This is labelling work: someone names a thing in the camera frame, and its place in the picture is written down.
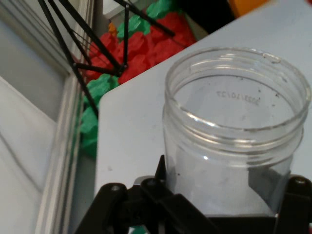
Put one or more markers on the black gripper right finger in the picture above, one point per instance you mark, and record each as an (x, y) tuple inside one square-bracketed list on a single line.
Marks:
[(297, 207)]

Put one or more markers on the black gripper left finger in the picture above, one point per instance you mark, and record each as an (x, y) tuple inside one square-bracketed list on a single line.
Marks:
[(151, 204)]

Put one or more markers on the clear plastic jar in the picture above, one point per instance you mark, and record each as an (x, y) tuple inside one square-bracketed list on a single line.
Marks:
[(195, 151)]

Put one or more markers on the black tripod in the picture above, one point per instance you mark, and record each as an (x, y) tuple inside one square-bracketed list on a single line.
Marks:
[(102, 48)]

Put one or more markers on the green foam block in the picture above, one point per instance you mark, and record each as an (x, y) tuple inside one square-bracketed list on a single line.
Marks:
[(139, 24)]

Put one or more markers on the orange foam block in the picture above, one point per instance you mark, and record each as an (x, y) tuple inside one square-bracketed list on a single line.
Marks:
[(246, 6)]

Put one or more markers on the aluminium rail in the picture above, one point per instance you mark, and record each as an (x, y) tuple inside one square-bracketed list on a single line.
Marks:
[(61, 146)]

